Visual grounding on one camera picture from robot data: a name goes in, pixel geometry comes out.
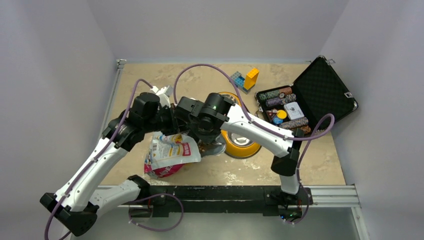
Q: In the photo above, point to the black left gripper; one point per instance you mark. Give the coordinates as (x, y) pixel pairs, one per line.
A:
(174, 127)

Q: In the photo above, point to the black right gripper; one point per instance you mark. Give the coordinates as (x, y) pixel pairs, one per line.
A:
(208, 139)

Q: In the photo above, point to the silver metal food scoop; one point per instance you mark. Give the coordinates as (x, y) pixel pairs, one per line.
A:
(217, 147)

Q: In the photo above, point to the pet food bag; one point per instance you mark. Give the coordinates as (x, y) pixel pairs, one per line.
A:
(167, 154)

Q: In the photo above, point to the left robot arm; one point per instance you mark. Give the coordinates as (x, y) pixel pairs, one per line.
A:
(77, 205)

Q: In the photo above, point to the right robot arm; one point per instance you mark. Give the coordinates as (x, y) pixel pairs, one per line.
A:
(277, 140)

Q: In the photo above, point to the yellow double pet bowl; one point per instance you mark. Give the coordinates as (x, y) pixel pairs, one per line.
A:
(239, 147)

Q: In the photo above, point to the toy brick stack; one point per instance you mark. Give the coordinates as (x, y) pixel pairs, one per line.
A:
(245, 83)

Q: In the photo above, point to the yellow round chip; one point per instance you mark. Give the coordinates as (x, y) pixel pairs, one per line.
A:
(281, 114)

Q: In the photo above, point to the white playing card box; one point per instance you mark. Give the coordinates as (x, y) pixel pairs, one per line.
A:
(293, 110)

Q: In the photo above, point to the black poker chip case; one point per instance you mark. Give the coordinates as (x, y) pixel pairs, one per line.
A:
(318, 91)

